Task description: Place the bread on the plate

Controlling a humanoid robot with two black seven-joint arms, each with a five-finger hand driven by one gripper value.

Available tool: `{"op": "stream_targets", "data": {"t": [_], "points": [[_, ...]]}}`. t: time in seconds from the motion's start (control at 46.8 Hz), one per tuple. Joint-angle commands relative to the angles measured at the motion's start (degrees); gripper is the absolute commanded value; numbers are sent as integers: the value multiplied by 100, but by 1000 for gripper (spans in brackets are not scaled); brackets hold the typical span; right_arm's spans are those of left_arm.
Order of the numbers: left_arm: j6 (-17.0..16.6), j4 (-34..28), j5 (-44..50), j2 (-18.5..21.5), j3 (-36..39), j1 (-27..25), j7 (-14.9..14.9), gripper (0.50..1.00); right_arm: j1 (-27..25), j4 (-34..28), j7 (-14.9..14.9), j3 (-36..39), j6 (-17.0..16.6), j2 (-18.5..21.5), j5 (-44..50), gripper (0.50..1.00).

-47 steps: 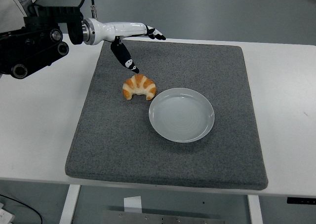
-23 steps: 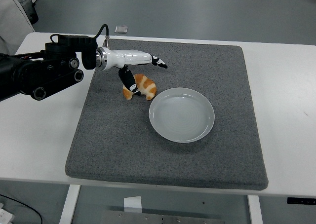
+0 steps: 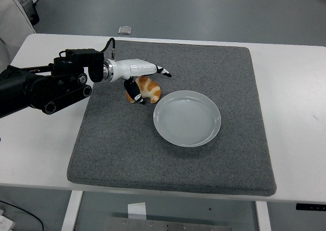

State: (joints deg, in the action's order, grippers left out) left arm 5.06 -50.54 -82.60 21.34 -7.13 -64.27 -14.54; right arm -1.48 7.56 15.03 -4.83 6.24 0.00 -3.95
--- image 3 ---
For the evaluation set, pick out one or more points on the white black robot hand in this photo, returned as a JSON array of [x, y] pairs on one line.
[[132, 67]]

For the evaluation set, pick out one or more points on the croissant bread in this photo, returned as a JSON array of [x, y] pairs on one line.
[[152, 88]]

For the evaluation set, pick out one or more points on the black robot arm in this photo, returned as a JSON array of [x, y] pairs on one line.
[[25, 88]]

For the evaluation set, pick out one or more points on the grey round plate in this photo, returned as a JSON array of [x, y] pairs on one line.
[[187, 119]]

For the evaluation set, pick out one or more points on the small silver floor box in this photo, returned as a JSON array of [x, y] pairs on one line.
[[125, 30]]

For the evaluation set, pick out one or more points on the grey felt mat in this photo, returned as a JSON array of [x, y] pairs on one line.
[[127, 144]]

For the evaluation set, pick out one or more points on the black bin with clear bag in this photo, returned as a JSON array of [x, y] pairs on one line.
[[34, 16]]

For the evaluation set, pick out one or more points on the white fabric cover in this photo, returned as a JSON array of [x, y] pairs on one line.
[[10, 17]]

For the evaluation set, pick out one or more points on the white table leg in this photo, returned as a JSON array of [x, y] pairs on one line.
[[263, 215], [72, 210]]

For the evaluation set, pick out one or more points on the white power strip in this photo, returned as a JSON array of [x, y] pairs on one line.
[[5, 223]]

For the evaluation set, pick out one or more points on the black table control panel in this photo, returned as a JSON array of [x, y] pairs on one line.
[[310, 206]]

